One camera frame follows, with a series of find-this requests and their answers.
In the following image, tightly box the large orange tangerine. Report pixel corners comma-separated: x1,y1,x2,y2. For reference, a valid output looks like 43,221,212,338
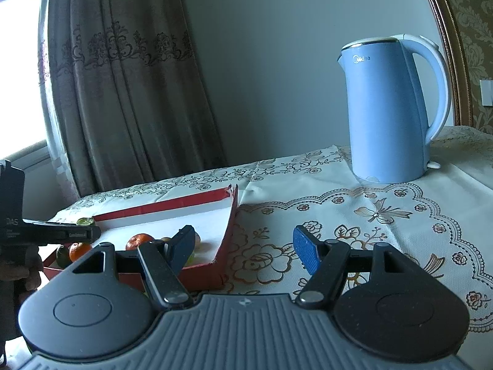
125,233,155,251

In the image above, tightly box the brown round longan fruit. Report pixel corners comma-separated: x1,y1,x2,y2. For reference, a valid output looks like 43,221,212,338
195,233,202,248

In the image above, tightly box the white floral tablecloth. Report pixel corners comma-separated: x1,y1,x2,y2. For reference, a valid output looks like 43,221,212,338
55,126,492,369

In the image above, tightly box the dark green lime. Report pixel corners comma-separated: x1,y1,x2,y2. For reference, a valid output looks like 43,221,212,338
55,245,72,269

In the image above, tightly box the red shallow cardboard box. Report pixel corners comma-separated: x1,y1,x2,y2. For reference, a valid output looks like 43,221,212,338
42,184,240,293

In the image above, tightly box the yellow-green small fruit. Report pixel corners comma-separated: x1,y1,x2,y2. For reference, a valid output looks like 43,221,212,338
185,252,196,267

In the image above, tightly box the white wall socket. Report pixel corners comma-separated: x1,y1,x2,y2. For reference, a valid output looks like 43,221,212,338
480,79,493,107

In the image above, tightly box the light blue electric kettle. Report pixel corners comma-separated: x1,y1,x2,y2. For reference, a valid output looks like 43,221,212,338
338,34,451,184

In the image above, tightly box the window with grey frame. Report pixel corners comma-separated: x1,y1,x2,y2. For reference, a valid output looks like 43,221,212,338
1,0,49,170

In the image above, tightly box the brown patterned curtain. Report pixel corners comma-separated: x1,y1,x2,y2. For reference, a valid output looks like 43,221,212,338
39,0,226,203

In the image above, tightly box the gold ornate headboard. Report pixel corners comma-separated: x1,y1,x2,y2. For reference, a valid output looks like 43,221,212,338
428,0,492,134

